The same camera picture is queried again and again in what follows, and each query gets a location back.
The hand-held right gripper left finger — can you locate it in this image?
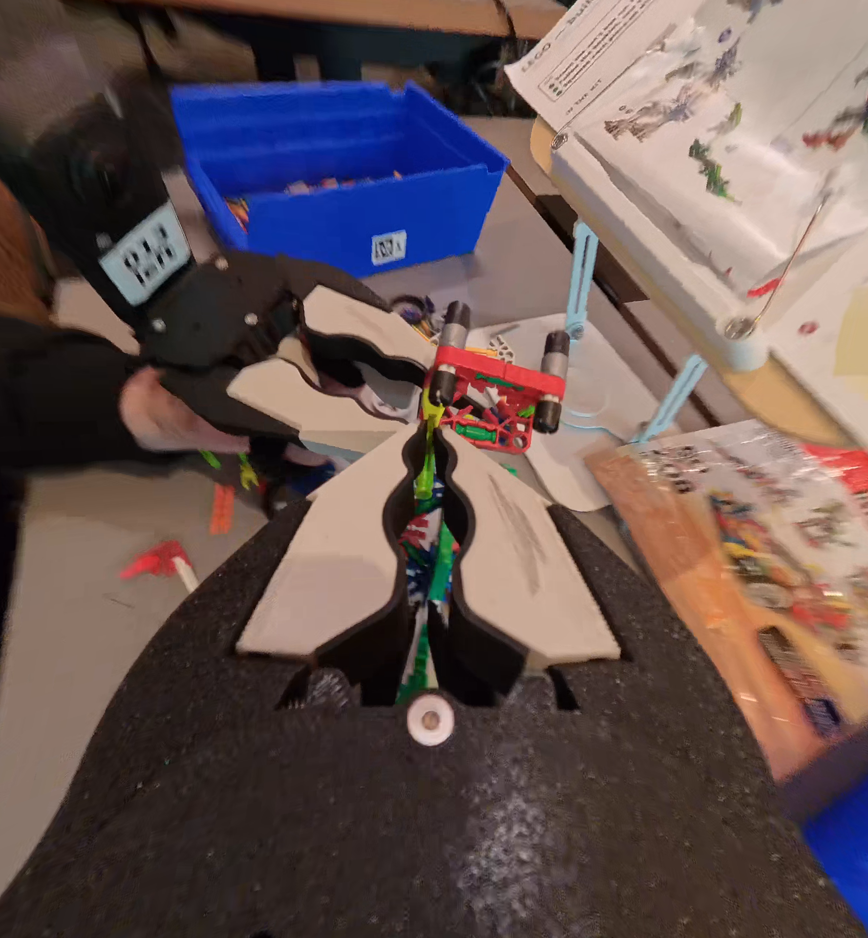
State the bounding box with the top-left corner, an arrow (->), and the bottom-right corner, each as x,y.
234,422 -> 425,662

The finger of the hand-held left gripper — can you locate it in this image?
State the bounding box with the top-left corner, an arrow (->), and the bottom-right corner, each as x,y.
226,358 -> 414,442
296,283 -> 440,391

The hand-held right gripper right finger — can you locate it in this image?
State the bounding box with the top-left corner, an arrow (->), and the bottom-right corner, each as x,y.
432,427 -> 623,669

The colourful construction toy model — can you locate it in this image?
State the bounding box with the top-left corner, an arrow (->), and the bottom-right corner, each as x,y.
396,300 -> 571,706

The lime green rod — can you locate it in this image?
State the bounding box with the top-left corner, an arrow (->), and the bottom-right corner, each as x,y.
412,440 -> 439,501

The red corner connector assembly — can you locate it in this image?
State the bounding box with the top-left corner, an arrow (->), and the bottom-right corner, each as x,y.
119,539 -> 202,596

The person's left hand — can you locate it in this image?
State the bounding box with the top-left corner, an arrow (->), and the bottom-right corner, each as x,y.
119,365 -> 253,455

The blue storage bin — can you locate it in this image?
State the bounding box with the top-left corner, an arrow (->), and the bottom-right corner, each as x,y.
780,720 -> 868,938
169,79 -> 512,279

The pile of small toy pieces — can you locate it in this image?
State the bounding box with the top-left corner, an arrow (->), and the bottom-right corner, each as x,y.
223,171 -> 407,230

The printed toy packaging bag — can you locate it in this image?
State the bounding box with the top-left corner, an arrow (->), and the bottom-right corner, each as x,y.
585,420 -> 868,783

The white and blue document stand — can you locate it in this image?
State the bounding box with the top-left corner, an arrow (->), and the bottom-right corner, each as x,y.
529,116 -> 857,449

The clear picture sleeve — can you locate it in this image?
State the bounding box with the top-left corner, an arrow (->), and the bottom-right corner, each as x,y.
572,0 -> 868,296

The white instruction board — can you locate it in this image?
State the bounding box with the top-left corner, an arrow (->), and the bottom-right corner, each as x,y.
504,0 -> 868,457

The thin metal wire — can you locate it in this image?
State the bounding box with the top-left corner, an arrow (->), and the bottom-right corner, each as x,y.
747,189 -> 832,325

